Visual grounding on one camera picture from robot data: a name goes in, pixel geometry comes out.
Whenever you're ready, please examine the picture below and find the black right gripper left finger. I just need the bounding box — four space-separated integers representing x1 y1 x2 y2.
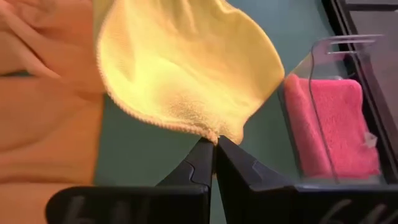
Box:
157 138 216 189

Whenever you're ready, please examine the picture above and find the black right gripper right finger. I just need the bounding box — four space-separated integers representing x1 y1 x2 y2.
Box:
216 135 296 188

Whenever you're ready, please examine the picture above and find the yellow microfiber towel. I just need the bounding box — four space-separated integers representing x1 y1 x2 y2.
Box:
92 0 286 146

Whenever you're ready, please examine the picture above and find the pink microfiber towel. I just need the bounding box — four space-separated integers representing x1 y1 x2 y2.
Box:
284 73 382 181

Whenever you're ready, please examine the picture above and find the clear plastic bin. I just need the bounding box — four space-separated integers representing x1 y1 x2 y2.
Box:
277 33 388 189

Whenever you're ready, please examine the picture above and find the black table frame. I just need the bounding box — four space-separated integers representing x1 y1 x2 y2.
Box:
321 0 398 185

